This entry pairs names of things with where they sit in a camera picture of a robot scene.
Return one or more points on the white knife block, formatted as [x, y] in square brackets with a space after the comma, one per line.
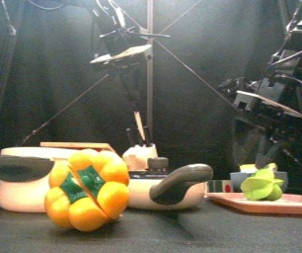
[139, 156]

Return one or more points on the metal frame pole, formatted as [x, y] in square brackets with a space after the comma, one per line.
[150, 89]

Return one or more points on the flat black box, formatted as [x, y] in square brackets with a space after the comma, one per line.
[150, 175]

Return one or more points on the yellow toy bell pepper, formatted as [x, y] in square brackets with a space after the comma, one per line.
[84, 210]

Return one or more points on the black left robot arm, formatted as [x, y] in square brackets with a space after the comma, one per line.
[84, 6]

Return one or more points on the pink tray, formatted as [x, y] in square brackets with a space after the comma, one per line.
[298, 205]

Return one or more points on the small grey block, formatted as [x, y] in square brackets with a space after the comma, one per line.
[158, 163]

